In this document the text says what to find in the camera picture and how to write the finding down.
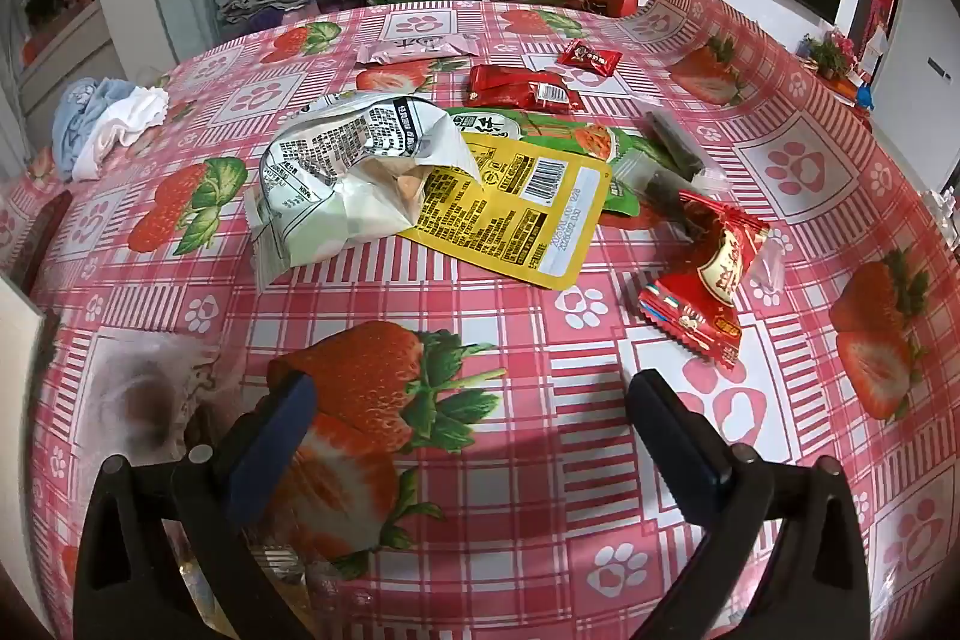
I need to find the white crumpled snack bag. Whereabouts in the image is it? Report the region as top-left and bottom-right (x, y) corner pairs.
(244, 91), (481, 292)

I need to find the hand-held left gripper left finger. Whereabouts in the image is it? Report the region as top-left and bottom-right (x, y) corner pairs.
(73, 370), (320, 640)

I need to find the red rectangular snack packet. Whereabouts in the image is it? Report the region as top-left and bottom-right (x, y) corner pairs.
(466, 64), (586, 112)

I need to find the light blue cloth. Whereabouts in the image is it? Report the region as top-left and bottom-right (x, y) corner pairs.
(51, 77), (128, 180)

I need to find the white side cabinet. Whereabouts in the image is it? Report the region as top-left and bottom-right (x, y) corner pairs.
(0, 0), (130, 112)

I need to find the small red candy packet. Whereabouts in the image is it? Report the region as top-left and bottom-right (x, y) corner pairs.
(556, 38), (623, 73)

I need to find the yellow flat snack packet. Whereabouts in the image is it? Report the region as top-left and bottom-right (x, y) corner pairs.
(396, 130), (612, 290)

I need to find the pink snack packet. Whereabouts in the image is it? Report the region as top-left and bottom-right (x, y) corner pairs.
(354, 34), (481, 67)

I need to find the pile of folded clothes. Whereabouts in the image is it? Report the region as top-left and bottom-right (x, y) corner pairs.
(217, 0), (332, 41)

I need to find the white cloth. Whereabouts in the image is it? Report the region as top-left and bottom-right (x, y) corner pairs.
(71, 85), (170, 182)

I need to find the clear plastic wrapper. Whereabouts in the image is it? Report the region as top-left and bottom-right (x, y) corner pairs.
(79, 332), (256, 461)

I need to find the red twisted candy bag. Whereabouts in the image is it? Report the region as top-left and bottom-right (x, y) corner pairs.
(637, 190), (785, 372)

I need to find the green snack packet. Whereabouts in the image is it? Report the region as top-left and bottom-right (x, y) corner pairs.
(446, 107), (661, 220)

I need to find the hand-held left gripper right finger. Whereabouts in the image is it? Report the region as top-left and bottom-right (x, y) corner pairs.
(626, 368), (890, 640)

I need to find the grey cardboard box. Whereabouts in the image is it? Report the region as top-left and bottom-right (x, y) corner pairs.
(0, 276), (50, 342)

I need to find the strawberry print tablecloth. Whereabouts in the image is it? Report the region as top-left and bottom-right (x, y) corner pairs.
(0, 0), (960, 640)

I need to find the clear packet with dark strip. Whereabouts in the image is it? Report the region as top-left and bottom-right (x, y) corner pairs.
(645, 111), (728, 195)
(611, 149), (713, 232)

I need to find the small flower pot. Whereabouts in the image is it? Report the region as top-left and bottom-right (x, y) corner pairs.
(802, 31), (857, 80)

